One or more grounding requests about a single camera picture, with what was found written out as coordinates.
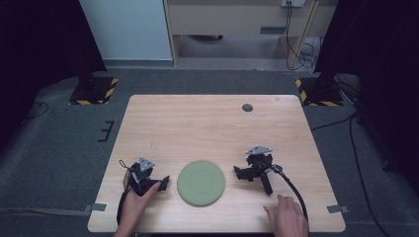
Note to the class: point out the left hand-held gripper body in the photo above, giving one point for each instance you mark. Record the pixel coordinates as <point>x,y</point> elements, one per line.
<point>141,176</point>

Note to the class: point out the grey tape piece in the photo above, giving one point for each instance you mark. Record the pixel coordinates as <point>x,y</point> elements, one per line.
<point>96,207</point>
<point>337,208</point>

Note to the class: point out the grey power strip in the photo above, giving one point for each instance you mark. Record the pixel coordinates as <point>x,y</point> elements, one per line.
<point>293,3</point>

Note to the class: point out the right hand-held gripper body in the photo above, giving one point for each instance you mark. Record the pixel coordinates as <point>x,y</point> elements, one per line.
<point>260,164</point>

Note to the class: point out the person's left hand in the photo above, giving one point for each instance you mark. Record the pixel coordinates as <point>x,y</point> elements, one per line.
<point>135,207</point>

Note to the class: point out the black stand with striped base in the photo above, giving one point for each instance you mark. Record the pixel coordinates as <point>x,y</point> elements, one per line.
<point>321,94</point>
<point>94,92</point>

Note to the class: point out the person's right hand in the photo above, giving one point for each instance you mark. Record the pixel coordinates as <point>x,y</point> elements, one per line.
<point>290,219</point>

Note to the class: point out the dark grey table grommet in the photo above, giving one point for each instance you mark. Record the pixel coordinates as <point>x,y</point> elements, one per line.
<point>247,107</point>

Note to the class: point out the light wooden desk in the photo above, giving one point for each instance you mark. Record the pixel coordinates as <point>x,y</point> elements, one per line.
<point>230,19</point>

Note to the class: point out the black curtain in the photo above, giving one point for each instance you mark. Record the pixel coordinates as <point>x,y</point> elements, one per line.
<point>39,49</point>
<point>382,49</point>

